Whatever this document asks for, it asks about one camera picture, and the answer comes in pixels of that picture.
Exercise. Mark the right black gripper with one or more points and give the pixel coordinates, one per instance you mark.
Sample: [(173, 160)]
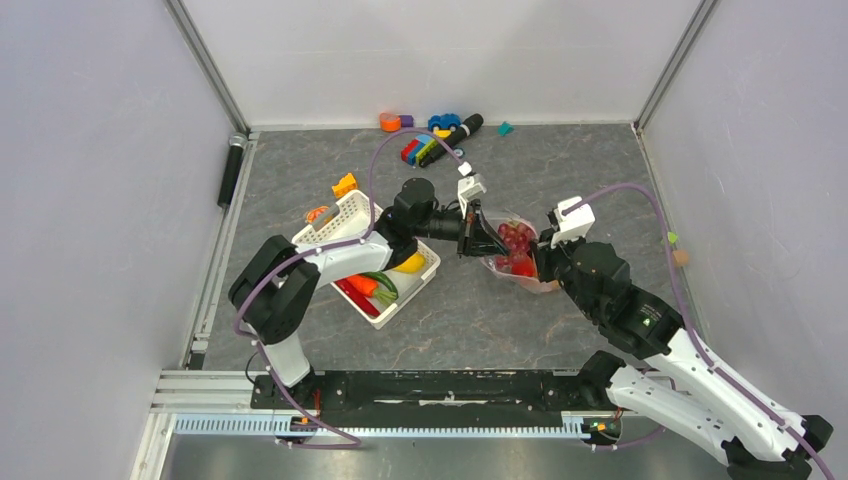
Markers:
[(545, 253)]

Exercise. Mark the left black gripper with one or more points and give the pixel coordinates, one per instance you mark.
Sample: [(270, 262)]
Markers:
[(475, 237)]

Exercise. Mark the red yellow toy mango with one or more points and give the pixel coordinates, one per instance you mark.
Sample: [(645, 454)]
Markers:
[(524, 267)]

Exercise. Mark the clear zip top bag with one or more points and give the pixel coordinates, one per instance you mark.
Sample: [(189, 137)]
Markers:
[(532, 285)]

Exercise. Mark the purple toy grape bunch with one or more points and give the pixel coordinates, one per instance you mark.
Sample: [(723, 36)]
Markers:
[(518, 236)]

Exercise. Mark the yellow toy fruit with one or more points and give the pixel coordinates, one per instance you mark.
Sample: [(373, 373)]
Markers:
[(413, 264)]

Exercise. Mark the orange toy carrot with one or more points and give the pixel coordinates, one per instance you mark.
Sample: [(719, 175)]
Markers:
[(366, 286)]

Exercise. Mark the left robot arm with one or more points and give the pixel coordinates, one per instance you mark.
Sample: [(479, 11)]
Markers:
[(274, 290)]

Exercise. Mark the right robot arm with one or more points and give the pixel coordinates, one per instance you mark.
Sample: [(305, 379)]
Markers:
[(710, 405)]

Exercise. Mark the teal toy block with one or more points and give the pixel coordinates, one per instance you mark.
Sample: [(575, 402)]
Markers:
[(505, 128)]

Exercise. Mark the multicolour toy block stack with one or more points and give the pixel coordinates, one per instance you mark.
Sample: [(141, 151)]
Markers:
[(419, 151)]

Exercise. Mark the black microphone on table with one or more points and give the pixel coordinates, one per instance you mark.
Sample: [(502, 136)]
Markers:
[(467, 128)]

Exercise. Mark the blue toy car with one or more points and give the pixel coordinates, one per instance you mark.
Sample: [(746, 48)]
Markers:
[(447, 121)]

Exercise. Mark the brown toy ball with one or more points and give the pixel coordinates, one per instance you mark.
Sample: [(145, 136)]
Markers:
[(680, 257)]

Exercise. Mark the white perforated plastic basket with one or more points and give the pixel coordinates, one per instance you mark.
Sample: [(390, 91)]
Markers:
[(350, 217)]

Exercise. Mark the orange toy building block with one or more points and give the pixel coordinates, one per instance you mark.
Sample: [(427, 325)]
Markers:
[(345, 185)]

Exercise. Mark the red toy chili pepper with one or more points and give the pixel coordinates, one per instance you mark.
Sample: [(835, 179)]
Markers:
[(358, 300)]

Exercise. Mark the orange toy peeled tangerine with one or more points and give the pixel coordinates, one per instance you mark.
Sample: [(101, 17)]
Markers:
[(313, 214)]

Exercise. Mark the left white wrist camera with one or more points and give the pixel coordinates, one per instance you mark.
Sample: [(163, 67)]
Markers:
[(469, 187)]

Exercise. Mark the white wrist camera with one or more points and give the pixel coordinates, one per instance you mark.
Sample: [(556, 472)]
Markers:
[(570, 225), (469, 187)]

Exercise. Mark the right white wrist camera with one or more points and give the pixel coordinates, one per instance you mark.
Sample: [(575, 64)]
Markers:
[(570, 225)]

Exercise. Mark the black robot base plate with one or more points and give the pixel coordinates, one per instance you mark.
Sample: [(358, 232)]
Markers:
[(444, 399)]

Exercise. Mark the black microphone by wall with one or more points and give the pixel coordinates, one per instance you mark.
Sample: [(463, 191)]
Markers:
[(232, 167)]

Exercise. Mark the white slotted cable duct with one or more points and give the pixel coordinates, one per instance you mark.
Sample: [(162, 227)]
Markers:
[(290, 426)]

